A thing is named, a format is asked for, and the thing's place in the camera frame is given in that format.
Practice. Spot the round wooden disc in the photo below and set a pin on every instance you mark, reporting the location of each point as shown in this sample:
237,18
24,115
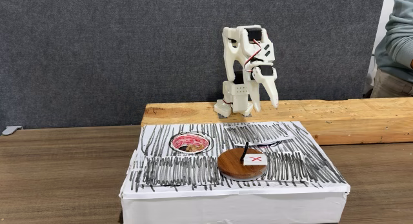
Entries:
230,166

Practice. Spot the white paper-wrapped box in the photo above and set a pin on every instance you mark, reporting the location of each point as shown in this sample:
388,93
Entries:
226,204

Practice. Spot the brown debris lump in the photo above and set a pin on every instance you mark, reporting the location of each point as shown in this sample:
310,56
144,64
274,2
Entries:
193,148

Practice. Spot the scribbled paper sheet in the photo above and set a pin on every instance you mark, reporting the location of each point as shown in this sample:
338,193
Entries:
180,170
285,166
258,132

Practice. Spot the light wooden beam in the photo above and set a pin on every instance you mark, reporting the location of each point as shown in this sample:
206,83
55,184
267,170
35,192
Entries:
338,119

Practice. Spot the person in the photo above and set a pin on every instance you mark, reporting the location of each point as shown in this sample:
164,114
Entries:
395,46

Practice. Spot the white card red cross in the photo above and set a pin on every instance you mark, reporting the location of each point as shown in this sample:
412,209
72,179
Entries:
255,159

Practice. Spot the grey plastic clip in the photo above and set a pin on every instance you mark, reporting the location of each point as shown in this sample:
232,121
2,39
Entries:
11,130

